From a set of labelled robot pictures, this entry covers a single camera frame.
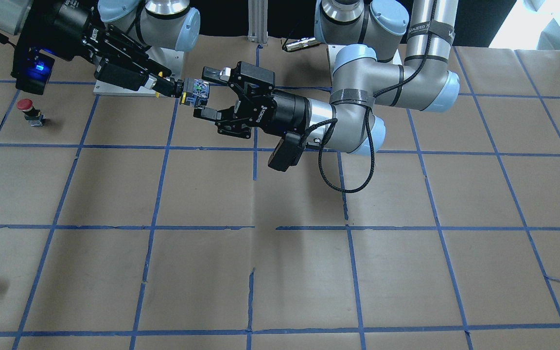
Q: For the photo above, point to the red push button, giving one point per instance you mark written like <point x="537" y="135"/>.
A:
<point x="32" y="115"/>

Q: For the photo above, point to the yellow push button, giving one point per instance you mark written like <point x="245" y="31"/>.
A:
<point x="196" y="93"/>

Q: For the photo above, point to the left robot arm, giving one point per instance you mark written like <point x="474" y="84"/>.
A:
<point x="389" y="57"/>

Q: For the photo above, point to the aluminium frame post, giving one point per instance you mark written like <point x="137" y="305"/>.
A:
<point x="257" y="11"/>

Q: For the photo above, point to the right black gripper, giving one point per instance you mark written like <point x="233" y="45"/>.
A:
<point x="72" y="23"/>

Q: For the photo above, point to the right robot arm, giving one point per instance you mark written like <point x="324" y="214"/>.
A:
<point x="171" y="24"/>

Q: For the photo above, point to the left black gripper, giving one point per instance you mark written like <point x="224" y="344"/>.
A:
<point x="287" y="113"/>

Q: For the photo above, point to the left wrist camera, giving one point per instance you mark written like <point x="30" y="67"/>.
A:
<point x="288" y="152"/>

